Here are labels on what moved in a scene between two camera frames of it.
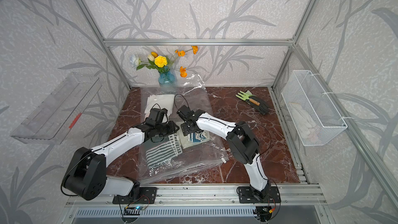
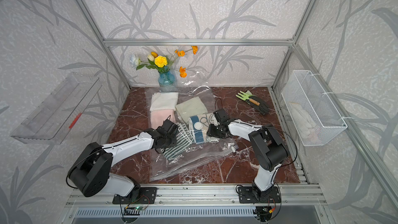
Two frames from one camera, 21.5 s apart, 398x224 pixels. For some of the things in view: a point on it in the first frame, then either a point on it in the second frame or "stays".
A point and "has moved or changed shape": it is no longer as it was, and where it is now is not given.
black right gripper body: (185, 130) to (214, 131)
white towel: (164, 101) has moved or changed shape
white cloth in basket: (308, 132) stays
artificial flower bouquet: (161, 63) stays
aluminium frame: (309, 195) stays
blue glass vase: (168, 79) stays
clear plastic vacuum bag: (181, 136) has moved or changed shape
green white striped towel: (161, 148) has moved or changed shape
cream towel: (185, 141) to (193, 107)
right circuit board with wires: (264, 213) stays
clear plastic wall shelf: (52, 122) stays
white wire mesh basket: (316, 121) stays
